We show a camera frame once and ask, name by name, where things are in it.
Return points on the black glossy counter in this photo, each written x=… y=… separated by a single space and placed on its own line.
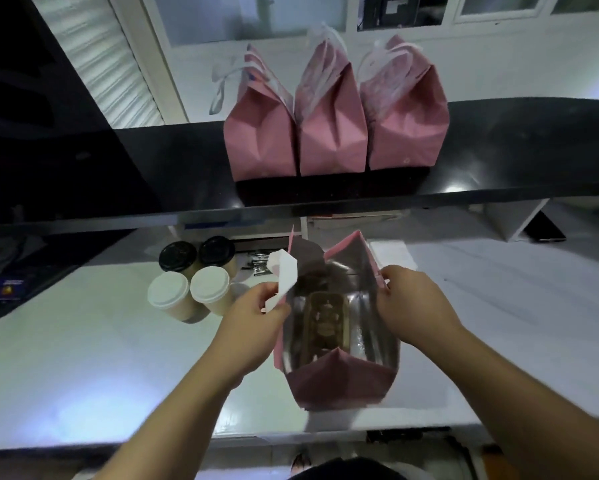
x=504 y=144

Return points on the white framed glass partition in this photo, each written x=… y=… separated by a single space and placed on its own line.
x=254 y=14

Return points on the tall black glossy cabinet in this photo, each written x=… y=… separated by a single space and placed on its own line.
x=39 y=119

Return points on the person's black shirt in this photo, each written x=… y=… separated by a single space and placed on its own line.
x=349 y=469

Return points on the pink paper bag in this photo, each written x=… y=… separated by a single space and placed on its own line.
x=339 y=384
x=334 y=139
x=409 y=129
x=259 y=144

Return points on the cream shutter side frame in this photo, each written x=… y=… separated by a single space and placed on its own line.
x=149 y=59

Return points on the black low shelf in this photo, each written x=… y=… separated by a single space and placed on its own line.
x=54 y=264

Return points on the black phone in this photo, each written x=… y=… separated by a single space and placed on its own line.
x=544 y=227

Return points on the person's left hand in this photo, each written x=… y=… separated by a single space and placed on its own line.
x=249 y=334

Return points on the stack of white napkins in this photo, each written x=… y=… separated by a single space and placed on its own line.
x=394 y=254

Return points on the person's left forearm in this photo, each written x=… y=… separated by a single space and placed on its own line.
x=169 y=424

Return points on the person's right forearm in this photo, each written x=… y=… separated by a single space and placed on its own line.
x=539 y=409

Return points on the person's right hand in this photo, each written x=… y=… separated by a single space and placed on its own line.
x=419 y=309

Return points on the cluster of lidded paper cups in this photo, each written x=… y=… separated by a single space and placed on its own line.
x=169 y=294

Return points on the white roller shutter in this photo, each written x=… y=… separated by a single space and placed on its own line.
x=104 y=59

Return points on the black monitor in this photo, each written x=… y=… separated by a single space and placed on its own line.
x=379 y=9

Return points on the pile of straws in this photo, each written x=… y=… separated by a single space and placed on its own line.
x=257 y=262

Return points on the dark blue box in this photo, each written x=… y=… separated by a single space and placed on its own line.
x=7 y=289

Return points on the white triangular support bracket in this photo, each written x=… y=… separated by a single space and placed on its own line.
x=509 y=219

